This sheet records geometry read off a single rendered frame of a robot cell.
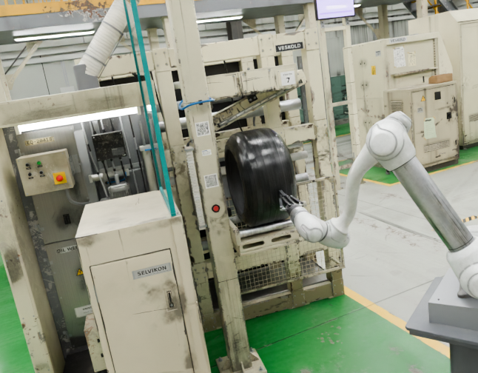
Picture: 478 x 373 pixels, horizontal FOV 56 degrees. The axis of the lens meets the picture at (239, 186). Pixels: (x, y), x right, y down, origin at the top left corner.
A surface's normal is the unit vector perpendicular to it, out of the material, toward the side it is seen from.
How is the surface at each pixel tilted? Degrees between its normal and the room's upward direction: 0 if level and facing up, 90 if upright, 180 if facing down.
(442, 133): 90
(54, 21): 90
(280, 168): 73
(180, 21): 90
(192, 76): 90
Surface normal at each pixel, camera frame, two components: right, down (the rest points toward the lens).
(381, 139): -0.46, 0.16
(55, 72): 0.39, 0.15
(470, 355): -0.59, 0.27
